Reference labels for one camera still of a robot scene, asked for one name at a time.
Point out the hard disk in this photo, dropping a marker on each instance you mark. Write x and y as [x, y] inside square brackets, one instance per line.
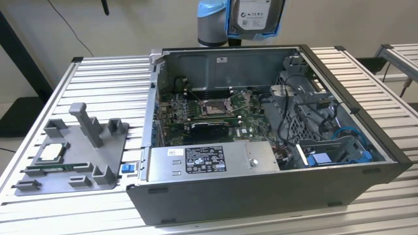
[254, 17]

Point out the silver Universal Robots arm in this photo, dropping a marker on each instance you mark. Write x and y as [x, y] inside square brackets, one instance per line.
[210, 27]

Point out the grey disk bay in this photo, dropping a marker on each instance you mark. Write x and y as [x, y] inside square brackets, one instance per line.
[340, 147]

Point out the RAM slot with green stick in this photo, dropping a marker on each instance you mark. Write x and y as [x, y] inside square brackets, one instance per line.
[214, 119]

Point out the CPU socket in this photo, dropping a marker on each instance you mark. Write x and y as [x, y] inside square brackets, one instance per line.
[215, 106]

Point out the black graphics card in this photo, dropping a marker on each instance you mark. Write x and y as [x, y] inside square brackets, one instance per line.
[209, 133]

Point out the black RAM slot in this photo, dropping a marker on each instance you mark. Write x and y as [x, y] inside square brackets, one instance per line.
[210, 93]

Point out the thin metal locking lever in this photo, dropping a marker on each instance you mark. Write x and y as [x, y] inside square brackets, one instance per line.
[194, 95]

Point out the green motherboard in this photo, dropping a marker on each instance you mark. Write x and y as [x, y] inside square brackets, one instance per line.
[252, 117]

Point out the grey power supply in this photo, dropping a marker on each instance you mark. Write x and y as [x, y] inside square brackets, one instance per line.
[163, 166]

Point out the grey perforated metal cage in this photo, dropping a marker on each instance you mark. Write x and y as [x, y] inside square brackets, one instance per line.
[304, 127]

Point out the blue case latch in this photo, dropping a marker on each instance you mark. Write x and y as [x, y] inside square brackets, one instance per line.
[127, 168]

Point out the black open PC case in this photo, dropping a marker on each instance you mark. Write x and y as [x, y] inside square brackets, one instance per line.
[229, 203]

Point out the blue plastic bay clip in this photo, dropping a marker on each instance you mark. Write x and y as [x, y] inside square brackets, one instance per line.
[321, 159]

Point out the grey plastic parts rack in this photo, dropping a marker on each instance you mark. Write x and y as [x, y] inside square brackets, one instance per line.
[75, 156]

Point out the silver CPU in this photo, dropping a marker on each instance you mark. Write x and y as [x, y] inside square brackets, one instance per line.
[53, 151]

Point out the green RAM stick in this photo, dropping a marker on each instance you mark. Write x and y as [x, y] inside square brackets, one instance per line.
[55, 168]

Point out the black box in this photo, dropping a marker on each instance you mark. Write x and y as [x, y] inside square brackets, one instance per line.
[370, 64]

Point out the black antenna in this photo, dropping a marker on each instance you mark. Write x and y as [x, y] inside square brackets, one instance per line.
[105, 7]

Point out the metal slat side table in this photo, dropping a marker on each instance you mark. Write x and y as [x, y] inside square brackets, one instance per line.
[405, 56]

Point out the grey plastic case bracket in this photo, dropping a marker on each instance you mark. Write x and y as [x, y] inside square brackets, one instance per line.
[294, 63]

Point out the black slanted post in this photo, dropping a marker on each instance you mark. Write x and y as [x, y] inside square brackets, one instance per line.
[26, 51]

